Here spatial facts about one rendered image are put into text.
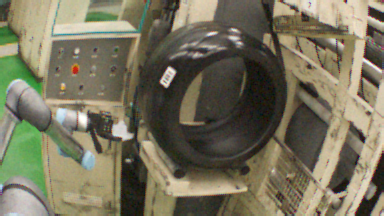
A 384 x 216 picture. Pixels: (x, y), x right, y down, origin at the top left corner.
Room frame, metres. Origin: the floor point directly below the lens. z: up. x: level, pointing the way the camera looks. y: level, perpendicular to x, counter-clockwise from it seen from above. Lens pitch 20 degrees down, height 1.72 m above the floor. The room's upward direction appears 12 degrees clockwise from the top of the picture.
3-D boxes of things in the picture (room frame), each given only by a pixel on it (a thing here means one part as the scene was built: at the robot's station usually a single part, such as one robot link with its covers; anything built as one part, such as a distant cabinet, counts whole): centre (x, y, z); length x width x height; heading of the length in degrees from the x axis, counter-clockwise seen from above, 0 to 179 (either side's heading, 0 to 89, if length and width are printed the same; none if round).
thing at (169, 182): (1.67, 0.07, 0.84); 0.36 x 0.09 x 0.06; 25
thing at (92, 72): (2.12, 0.64, 0.63); 0.56 x 0.41 x 1.27; 115
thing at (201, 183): (1.73, -0.06, 0.80); 0.37 x 0.36 x 0.02; 115
